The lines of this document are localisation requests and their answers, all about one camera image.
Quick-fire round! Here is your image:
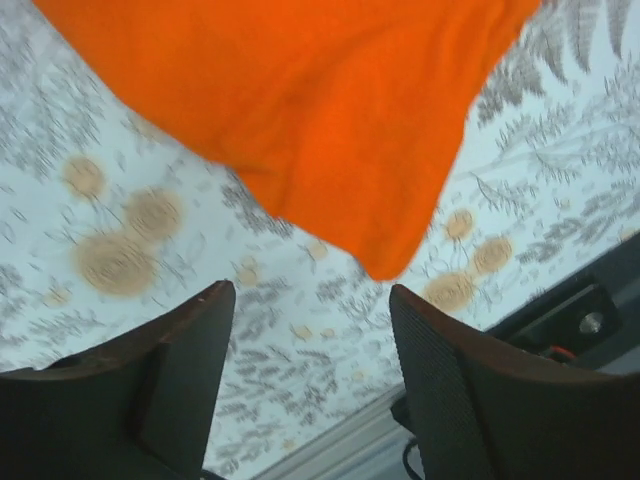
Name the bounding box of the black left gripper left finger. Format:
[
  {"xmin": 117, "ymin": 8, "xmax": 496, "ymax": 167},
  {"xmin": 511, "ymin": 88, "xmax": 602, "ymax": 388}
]
[{"xmin": 1, "ymin": 281, "xmax": 236, "ymax": 479}]

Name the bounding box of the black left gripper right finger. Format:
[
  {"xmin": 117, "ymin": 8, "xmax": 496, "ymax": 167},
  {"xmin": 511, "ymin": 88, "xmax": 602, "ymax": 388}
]
[{"xmin": 389, "ymin": 285, "xmax": 639, "ymax": 479}]

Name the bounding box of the orange t shirt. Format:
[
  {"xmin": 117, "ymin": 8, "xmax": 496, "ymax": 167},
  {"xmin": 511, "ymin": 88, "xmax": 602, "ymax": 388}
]
[{"xmin": 38, "ymin": 0, "xmax": 538, "ymax": 281}]

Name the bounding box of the floral patterned table mat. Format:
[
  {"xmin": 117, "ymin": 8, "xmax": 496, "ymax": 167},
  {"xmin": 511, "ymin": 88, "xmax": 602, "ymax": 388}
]
[{"xmin": 1, "ymin": 1, "xmax": 639, "ymax": 479}]

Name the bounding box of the aluminium frame rail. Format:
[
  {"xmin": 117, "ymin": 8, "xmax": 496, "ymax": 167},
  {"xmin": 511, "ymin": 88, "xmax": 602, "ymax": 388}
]
[{"xmin": 255, "ymin": 385, "xmax": 412, "ymax": 480}]

